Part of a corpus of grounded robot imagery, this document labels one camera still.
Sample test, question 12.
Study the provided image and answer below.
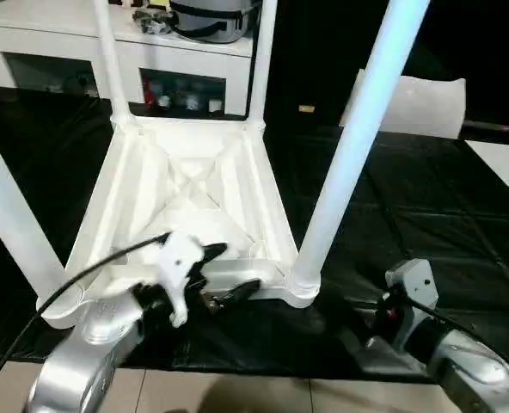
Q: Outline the white plastic table top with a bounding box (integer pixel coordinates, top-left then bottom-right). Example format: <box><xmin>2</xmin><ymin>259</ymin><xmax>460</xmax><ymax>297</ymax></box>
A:
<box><xmin>40</xmin><ymin>114</ymin><xmax>321</xmax><ymax>331</ymax></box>

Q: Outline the white plastic table leg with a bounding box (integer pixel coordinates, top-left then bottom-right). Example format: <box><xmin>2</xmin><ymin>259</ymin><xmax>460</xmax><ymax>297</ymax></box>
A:
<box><xmin>92</xmin><ymin>0</ymin><xmax>134</xmax><ymax>126</ymax></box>
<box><xmin>287</xmin><ymin>0</ymin><xmax>432</xmax><ymax>310</ymax></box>
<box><xmin>244</xmin><ymin>0</ymin><xmax>280</xmax><ymax>131</ymax></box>
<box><xmin>0</xmin><ymin>114</ymin><xmax>65</xmax><ymax>305</ymax></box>

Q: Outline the black work mat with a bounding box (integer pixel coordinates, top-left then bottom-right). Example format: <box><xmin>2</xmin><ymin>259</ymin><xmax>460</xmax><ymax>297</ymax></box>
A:
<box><xmin>0</xmin><ymin>83</ymin><xmax>509</xmax><ymax>384</ymax></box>

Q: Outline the red item behind glass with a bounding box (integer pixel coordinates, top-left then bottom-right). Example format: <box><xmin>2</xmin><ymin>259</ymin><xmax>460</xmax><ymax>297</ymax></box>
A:
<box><xmin>143</xmin><ymin>77</ymin><xmax>159</xmax><ymax>105</ymax></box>

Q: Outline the white flat panel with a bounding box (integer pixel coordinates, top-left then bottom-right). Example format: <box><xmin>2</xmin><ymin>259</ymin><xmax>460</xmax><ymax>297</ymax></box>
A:
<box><xmin>463</xmin><ymin>139</ymin><xmax>509</xmax><ymax>204</ymax></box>

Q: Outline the white board with round fitting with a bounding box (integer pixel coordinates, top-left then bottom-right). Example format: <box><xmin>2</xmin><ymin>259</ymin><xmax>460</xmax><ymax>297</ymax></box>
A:
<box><xmin>347</xmin><ymin>67</ymin><xmax>469</xmax><ymax>139</ymax></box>

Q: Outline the dark grey bar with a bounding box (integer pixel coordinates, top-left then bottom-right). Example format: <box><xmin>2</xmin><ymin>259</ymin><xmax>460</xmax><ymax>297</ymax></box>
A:
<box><xmin>462</xmin><ymin>120</ymin><xmax>509</xmax><ymax>133</ymax></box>

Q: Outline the dark cabinet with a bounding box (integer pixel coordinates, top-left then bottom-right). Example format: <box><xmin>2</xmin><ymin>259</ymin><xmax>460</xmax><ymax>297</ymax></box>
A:
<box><xmin>250</xmin><ymin>0</ymin><xmax>376</xmax><ymax>130</ymax></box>

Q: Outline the grey round object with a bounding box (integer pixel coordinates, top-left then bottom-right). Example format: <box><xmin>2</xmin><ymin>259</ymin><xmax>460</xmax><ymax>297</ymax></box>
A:
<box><xmin>167</xmin><ymin>0</ymin><xmax>256</xmax><ymax>45</ymax></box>

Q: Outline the white glass-door cabinet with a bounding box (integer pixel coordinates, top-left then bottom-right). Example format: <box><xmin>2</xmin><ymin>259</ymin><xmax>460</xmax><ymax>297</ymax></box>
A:
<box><xmin>0</xmin><ymin>0</ymin><xmax>256</xmax><ymax>118</ymax></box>

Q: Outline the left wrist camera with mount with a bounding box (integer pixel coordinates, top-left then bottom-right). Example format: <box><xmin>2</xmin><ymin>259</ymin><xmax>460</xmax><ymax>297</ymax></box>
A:
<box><xmin>154</xmin><ymin>231</ymin><xmax>207</xmax><ymax>330</ymax></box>

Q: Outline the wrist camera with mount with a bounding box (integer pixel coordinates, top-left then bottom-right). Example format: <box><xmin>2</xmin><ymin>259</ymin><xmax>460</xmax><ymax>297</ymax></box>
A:
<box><xmin>154</xmin><ymin>231</ymin><xmax>207</xmax><ymax>330</ymax></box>
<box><xmin>384</xmin><ymin>259</ymin><xmax>441</xmax><ymax>359</ymax></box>

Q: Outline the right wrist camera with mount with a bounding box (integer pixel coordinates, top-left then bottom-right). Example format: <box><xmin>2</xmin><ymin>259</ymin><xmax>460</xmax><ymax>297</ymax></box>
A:
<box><xmin>384</xmin><ymin>259</ymin><xmax>441</xmax><ymax>359</ymax></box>

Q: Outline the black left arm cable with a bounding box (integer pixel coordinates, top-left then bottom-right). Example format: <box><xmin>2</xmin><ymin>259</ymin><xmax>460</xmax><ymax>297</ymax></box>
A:
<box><xmin>0</xmin><ymin>233</ymin><xmax>173</xmax><ymax>413</ymax></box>

